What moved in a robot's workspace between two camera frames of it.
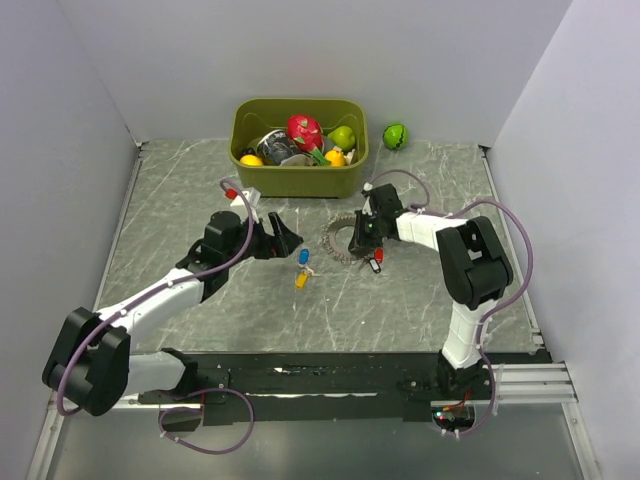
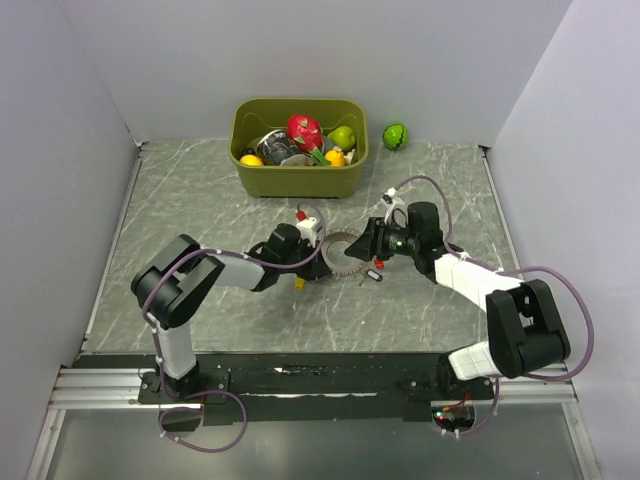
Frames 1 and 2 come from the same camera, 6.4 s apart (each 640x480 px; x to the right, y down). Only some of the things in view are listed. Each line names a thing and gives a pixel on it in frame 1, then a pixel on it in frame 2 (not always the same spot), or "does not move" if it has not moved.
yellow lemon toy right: x=335 y=157 does not move
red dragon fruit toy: x=305 y=132 does not move
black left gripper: x=283 y=241 → x=317 y=269
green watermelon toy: x=395 y=136 does not move
